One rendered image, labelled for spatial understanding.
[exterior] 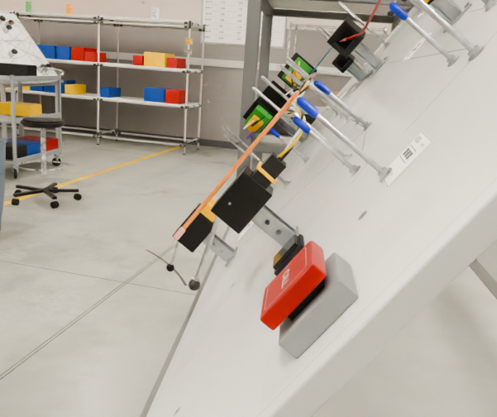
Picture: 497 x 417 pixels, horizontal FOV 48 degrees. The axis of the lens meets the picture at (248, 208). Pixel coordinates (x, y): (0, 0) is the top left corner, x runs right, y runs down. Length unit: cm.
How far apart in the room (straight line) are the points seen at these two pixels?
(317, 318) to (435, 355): 68
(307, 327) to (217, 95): 810
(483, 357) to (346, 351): 74
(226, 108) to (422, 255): 810
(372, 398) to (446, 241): 58
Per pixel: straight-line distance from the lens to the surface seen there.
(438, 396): 91
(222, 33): 838
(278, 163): 59
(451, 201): 34
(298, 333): 35
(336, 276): 35
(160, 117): 876
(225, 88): 838
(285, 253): 55
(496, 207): 31
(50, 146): 646
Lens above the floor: 125
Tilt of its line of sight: 14 degrees down
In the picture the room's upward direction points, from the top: 4 degrees clockwise
